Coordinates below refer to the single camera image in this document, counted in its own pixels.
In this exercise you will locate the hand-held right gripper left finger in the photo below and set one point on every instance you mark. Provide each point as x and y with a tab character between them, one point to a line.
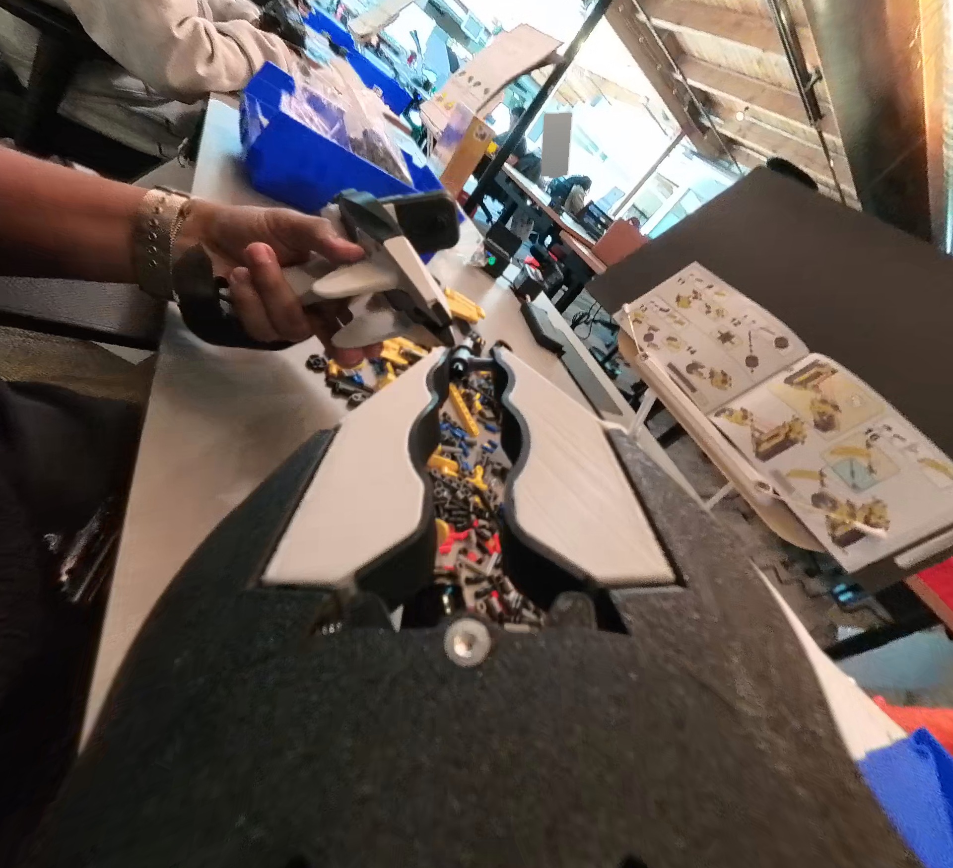
357	496

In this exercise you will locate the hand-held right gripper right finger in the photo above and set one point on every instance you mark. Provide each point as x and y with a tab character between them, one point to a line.
588	496

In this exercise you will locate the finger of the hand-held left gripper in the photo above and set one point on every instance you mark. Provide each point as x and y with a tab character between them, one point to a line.
413	280
372	321

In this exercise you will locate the black toy axle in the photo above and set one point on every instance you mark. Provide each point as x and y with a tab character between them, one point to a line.
480	359

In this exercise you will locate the pile of toy building pieces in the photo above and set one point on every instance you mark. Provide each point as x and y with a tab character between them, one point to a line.
461	481

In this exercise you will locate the person's left forearm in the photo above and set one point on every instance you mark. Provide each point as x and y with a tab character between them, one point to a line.
67	220

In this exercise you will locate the person's left hand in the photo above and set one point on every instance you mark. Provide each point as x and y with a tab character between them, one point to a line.
260	235

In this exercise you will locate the brown cardboard box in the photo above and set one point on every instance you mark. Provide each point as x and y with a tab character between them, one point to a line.
469	153

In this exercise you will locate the black device green light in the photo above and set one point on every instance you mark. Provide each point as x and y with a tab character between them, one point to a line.
500	250

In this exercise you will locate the clear plastic bags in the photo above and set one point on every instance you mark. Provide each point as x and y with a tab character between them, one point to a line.
350	131

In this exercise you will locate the wooden top desk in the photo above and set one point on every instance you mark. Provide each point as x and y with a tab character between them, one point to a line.
551	213

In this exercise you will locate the black power adapter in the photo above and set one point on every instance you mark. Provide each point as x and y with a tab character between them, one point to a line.
543	328

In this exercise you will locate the cardboard sheet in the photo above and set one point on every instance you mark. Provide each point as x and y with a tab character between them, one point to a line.
506	60

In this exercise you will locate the black pole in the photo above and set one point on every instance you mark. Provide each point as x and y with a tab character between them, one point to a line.
564	64

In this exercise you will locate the instruction booklet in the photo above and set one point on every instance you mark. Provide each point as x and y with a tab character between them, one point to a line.
804	429

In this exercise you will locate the black chair armrest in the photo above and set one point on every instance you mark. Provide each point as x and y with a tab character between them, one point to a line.
74	310

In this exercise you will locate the white paper sheet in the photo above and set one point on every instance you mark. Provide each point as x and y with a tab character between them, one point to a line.
834	697

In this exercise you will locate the dark grey board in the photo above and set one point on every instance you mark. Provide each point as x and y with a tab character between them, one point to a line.
819	250

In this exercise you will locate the red plastic object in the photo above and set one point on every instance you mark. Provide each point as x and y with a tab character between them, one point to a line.
923	715

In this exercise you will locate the black office chair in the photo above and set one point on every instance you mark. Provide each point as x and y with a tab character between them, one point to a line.
45	64

